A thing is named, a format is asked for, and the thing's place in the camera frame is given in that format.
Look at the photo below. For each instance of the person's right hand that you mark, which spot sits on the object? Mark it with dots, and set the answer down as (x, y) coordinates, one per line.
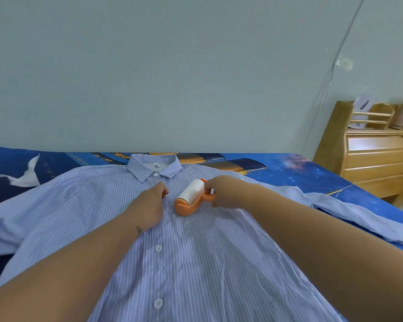
(230, 192)

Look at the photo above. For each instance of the person's left hand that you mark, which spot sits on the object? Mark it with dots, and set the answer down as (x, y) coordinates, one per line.
(147, 207)

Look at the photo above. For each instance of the person's right fingers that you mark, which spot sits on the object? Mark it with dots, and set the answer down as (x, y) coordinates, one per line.
(210, 186)

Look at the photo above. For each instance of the person's left fingers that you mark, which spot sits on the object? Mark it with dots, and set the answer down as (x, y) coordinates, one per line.
(162, 190)

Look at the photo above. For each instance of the orange lint roller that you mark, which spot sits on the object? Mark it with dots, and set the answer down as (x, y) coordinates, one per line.
(185, 206)

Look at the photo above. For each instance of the blue striped shirt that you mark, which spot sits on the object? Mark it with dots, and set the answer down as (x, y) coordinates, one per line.
(194, 268)

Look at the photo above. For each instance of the person's right forearm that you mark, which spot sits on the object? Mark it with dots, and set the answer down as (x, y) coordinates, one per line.
(322, 251)

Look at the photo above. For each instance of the person's left forearm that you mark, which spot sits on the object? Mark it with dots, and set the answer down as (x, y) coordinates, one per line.
(63, 274)

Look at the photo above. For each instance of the blue printed bed sheet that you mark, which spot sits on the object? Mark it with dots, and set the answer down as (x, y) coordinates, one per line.
(288, 170)

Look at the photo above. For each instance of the wooden headboard cabinet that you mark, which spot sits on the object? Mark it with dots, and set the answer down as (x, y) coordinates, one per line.
(372, 160)

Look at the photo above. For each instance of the white paper packet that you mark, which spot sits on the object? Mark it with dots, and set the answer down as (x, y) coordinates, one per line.
(360, 108)

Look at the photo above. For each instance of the clear tape piece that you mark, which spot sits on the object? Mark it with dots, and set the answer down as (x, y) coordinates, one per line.
(344, 63)

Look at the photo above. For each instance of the beige thermos bottle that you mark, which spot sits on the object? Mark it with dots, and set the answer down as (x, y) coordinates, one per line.
(402, 112)

